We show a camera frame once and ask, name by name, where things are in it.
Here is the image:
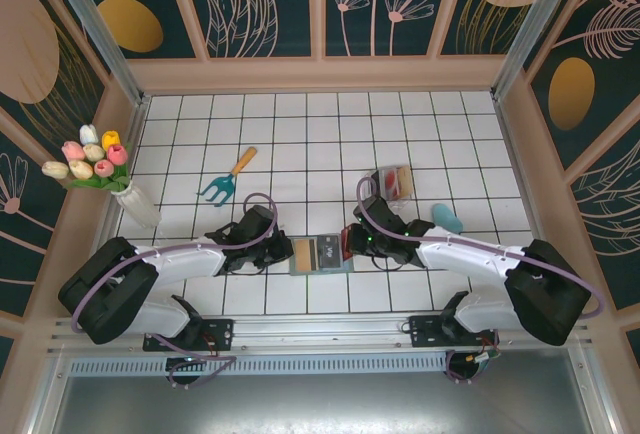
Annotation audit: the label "grey-teal card holder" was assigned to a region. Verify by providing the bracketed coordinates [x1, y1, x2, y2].
[288, 233, 355, 278]

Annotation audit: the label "clear plastic card box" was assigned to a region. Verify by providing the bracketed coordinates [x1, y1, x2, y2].
[369, 164, 415, 205]

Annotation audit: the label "light blue trowel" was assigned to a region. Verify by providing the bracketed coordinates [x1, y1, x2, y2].
[432, 202, 465, 234]

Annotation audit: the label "white ribbed vase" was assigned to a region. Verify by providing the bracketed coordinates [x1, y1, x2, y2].
[109, 186, 164, 229]

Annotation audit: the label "grey metal panel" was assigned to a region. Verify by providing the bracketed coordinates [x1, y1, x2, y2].
[29, 348, 616, 434]

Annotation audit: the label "green tulip leaves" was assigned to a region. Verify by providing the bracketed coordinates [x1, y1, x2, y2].
[62, 141, 134, 195]

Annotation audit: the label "tulip bouquet in vase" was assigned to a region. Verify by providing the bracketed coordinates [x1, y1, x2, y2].
[102, 95, 152, 235]

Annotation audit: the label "pale pink tulip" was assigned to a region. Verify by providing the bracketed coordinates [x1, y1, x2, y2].
[61, 140, 86, 163]

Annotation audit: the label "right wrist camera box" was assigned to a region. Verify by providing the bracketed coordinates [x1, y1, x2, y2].
[357, 196, 401, 235]

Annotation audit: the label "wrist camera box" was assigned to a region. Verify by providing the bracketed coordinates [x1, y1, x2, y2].
[239, 206, 279, 243]
[357, 196, 401, 235]

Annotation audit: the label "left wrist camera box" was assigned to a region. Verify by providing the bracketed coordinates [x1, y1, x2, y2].
[239, 206, 279, 243]

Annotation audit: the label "teal garden fork wooden handle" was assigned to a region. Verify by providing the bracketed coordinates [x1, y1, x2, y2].
[197, 146, 259, 208]

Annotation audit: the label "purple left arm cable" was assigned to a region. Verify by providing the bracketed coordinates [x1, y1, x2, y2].
[72, 192, 279, 330]

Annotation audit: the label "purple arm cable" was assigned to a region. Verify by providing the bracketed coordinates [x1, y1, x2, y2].
[72, 192, 279, 330]
[355, 176, 606, 325]

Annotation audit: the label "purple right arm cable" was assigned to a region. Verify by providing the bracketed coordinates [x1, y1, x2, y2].
[355, 176, 606, 325]

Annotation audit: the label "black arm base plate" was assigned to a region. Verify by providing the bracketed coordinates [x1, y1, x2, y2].
[408, 314, 501, 350]
[142, 317, 236, 354]

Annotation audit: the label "aluminium mounting rail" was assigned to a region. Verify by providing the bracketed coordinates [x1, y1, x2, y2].
[47, 316, 594, 358]

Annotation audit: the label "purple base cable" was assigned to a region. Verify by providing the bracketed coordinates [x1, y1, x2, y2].
[444, 351, 489, 385]
[149, 332, 239, 390]

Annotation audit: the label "grey slotted cable duct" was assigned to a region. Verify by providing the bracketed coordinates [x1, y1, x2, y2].
[67, 356, 454, 378]

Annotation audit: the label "aluminium corner post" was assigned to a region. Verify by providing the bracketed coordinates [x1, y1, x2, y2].
[42, 0, 151, 108]
[491, 0, 609, 103]

